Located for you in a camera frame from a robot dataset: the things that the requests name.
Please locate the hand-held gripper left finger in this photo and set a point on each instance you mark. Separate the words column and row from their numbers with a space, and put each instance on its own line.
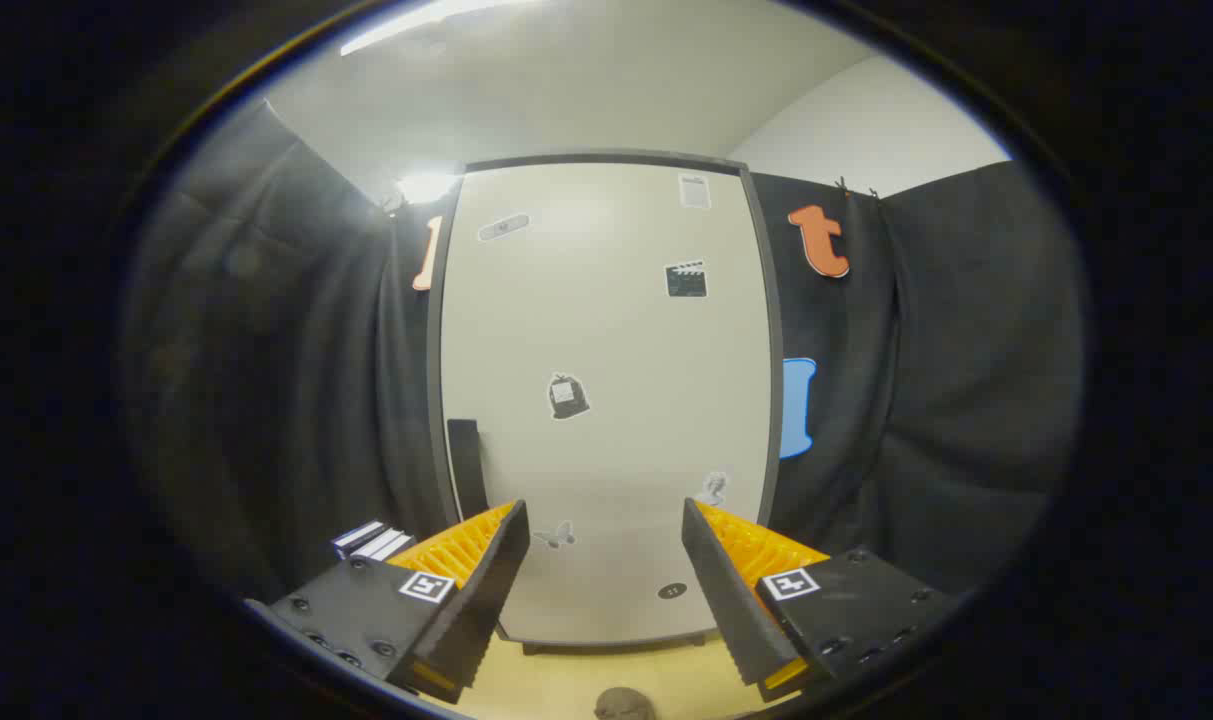
column 486, row 590

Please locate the brown plush shoe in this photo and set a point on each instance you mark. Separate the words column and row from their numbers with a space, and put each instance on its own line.
column 623, row 705

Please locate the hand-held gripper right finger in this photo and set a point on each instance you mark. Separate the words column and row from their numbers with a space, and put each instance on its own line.
column 726, row 600

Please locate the dark blue book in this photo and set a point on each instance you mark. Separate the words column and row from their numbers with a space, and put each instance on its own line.
column 356, row 536

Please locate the white shoe cabinet door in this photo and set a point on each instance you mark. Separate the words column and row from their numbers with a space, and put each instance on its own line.
column 606, row 330

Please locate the grey shoe cabinet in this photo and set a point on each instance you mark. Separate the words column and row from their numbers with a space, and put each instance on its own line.
column 606, row 159

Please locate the black backdrop cloth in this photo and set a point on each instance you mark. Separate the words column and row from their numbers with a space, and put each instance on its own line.
column 266, row 350

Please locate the thin white book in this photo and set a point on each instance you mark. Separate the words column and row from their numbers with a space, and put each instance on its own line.
column 378, row 543

